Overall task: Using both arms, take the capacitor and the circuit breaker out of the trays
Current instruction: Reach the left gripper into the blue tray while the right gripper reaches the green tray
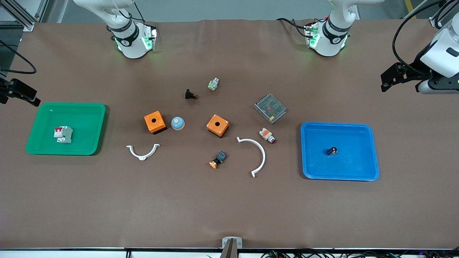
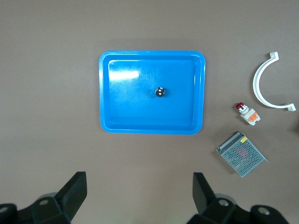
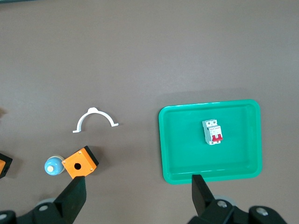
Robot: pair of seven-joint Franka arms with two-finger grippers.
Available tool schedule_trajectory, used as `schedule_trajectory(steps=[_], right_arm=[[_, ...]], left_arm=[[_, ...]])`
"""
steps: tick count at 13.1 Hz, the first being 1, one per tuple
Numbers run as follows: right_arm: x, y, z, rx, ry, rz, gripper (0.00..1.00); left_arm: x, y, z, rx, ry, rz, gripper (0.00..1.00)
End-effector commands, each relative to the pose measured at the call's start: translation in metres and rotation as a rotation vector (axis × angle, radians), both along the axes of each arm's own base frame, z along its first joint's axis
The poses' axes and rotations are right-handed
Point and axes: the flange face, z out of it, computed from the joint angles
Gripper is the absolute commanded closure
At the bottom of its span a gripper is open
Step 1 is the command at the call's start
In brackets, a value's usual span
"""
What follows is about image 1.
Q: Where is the white red circuit breaker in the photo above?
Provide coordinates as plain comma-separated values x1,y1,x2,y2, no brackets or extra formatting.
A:
54,126,73,144

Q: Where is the green plastic tray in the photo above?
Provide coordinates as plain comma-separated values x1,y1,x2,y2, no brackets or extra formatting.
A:
26,102,107,156

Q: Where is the blue plastic tray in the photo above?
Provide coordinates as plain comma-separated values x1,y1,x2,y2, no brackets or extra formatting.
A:
301,122,380,181

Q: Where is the metal mesh power supply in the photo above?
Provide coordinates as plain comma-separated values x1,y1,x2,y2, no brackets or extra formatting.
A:
254,94,287,124

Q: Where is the small white curved clip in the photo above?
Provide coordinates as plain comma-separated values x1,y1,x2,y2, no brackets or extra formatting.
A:
126,144,160,161

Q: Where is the orange white red indicator lamp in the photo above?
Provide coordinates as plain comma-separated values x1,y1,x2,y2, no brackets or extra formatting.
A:
259,128,276,144

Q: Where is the large white curved clip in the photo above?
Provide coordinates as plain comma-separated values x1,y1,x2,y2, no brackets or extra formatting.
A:
237,137,266,178

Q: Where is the orange button with blue block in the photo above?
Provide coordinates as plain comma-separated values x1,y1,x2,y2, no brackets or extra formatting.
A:
209,151,227,169

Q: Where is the brown table mat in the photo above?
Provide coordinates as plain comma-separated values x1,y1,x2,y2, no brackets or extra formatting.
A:
0,19,459,249

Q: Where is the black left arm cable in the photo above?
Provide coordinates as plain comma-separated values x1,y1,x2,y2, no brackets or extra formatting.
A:
392,0,447,76

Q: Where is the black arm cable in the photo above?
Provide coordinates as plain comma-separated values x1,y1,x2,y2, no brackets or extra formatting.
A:
0,39,37,75
392,0,447,76

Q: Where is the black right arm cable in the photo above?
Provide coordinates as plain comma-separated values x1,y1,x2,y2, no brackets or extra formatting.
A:
0,39,37,75

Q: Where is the aluminium frame profile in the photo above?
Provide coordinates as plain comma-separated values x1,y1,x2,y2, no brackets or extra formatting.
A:
0,0,49,32

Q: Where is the black base cable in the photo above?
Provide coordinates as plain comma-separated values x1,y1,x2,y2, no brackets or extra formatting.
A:
276,17,309,38

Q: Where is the orange button enclosure box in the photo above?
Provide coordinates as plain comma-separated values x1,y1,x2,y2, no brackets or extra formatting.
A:
144,111,167,135
207,114,230,138

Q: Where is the black cable bundle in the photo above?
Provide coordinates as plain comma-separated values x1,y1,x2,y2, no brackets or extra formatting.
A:
262,248,459,258

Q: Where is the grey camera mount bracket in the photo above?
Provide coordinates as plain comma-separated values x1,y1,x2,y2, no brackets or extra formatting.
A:
222,236,243,258

